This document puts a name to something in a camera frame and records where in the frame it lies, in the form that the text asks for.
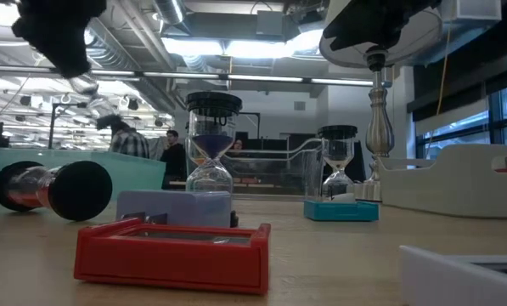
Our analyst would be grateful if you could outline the teal translucent plastic bin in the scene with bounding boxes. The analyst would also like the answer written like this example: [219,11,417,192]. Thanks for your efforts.
[0,145,167,201]

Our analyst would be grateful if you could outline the white sand hourglass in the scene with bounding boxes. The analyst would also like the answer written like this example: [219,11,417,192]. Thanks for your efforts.
[317,124,359,201]

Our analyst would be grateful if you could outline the white tray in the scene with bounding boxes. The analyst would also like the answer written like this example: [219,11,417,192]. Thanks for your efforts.
[397,245,507,306]

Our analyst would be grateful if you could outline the clear plastic bin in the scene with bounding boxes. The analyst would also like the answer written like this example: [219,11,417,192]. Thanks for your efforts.
[221,138,327,200]

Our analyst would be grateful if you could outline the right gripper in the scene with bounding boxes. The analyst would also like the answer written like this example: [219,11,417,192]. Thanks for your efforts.
[323,0,443,51]

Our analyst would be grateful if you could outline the black background stand frame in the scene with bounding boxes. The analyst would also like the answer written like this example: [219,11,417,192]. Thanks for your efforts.
[48,101,119,150]

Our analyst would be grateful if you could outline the table lamp with white shade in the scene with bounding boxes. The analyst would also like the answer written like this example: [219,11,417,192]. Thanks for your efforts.
[319,0,444,203]

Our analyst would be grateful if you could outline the purple sand hourglass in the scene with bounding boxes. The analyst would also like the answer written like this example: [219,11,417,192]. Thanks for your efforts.
[184,92,244,229]

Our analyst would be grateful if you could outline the round metal ceiling duct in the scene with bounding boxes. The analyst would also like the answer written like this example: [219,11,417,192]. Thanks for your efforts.
[153,0,186,26]

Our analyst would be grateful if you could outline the red sand hourglass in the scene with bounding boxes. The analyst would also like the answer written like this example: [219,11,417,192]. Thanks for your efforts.
[0,160,114,223]

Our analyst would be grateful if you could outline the red tray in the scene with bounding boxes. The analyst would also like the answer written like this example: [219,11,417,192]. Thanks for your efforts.
[73,218,272,296]

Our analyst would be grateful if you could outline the long linear ceiling light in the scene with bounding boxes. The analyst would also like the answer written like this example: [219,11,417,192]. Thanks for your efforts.
[89,70,375,88]

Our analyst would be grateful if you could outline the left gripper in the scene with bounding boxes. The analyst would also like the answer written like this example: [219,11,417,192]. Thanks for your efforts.
[11,0,108,80]

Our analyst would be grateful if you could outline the lavender power adapter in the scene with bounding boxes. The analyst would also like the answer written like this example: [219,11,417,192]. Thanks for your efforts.
[116,190,234,230]

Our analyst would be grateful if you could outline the white translucent plastic bin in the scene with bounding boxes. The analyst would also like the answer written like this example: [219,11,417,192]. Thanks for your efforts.
[378,143,507,220]

